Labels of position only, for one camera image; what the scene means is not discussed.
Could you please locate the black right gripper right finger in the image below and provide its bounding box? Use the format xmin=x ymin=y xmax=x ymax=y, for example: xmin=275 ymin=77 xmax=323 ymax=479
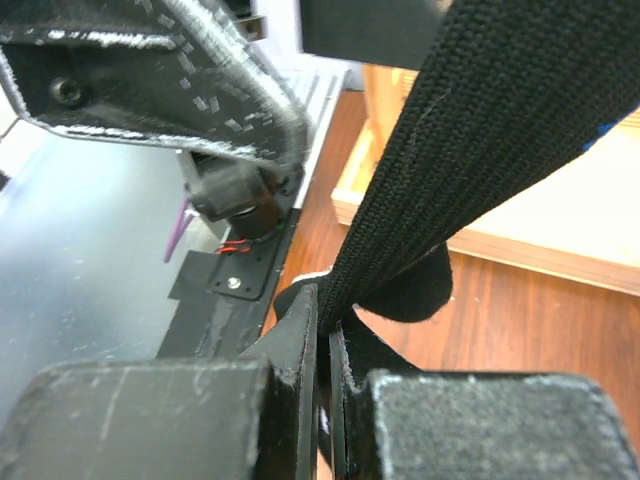
xmin=329 ymin=319 xmax=639 ymax=479

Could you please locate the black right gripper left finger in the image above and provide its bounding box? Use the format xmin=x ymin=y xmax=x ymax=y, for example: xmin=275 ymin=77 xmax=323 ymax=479
xmin=1 ymin=285 xmax=318 ymax=479

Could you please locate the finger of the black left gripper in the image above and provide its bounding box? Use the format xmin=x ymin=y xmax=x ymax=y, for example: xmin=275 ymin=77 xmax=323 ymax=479
xmin=1 ymin=1 xmax=310 ymax=168

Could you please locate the black white striped sock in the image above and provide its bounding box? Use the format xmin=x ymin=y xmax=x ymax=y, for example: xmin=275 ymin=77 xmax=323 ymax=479
xmin=272 ymin=0 xmax=640 ymax=331

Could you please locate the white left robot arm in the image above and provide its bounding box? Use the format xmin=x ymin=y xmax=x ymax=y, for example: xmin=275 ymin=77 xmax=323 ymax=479
xmin=1 ymin=1 xmax=310 ymax=239

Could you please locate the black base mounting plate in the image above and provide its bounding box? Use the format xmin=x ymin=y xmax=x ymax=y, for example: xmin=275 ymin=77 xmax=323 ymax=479
xmin=157 ymin=164 xmax=309 ymax=359

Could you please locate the wooden drying rack frame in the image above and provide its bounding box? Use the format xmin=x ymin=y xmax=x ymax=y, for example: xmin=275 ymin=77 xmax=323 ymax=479
xmin=331 ymin=64 xmax=639 ymax=295

